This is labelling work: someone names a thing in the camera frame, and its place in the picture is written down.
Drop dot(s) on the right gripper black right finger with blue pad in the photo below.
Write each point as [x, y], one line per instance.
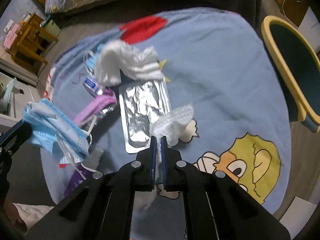
[223, 195]

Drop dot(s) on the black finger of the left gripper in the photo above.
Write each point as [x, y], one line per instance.
[13, 139]

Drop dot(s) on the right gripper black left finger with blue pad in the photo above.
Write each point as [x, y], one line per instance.
[102, 206]

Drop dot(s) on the blue face mask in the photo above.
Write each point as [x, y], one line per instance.
[55, 133]

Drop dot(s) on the white paper towel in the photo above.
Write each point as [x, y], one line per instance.
[175, 125]

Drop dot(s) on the purple spray bottle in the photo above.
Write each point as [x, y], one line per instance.
[84, 170]

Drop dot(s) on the white paper sheet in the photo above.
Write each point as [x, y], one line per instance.
[297, 215]

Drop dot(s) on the wooden stool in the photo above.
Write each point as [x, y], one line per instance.
[30, 43]

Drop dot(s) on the small blue label packet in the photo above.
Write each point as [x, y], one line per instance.
[92, 87]

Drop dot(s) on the purple wrapper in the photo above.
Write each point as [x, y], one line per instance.
[98, 107]

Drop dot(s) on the pink box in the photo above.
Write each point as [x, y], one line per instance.
[11, 36]

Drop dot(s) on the silver foil pouch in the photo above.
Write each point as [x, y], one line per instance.
[141, 104]

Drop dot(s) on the white green canister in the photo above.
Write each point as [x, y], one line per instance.
[50, 26]

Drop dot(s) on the blue cartoon blanket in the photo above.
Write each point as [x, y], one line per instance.
[216, 62]

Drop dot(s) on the white crumpled tissue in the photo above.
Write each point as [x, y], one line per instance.
[118, 57]

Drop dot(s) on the teal bin yellow rim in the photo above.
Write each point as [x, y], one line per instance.
[297, 66]

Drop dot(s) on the white air purifier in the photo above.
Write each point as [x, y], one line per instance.
[310, 29]

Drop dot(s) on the wooden nightstand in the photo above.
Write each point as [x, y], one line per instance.
[293, 10]

